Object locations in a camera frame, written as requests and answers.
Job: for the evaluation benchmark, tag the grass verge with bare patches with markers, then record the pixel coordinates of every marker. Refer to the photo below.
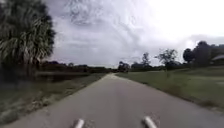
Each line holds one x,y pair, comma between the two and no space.
186,83

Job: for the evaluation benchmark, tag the pond water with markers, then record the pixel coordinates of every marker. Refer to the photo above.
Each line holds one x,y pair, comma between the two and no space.
56,76

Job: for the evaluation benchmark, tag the building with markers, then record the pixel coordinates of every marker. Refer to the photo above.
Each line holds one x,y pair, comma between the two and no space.
218,59

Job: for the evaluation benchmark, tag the group of trees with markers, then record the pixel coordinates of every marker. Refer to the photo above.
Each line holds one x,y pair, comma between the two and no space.
173,58

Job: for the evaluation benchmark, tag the grey paved path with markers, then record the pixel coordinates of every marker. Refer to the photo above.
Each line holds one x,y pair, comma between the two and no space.
116,103

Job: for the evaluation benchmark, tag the palm tree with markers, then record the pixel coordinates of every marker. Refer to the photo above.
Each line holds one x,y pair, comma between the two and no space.
23,36

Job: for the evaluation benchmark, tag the robot's own part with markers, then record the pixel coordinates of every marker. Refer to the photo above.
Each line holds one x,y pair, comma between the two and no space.
79,123
149,122

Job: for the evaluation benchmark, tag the distant tree line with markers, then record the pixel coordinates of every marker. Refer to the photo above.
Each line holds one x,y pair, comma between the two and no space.
76,67

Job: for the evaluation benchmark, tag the shaded grass verge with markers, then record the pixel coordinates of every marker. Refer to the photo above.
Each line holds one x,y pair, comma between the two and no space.
36,95

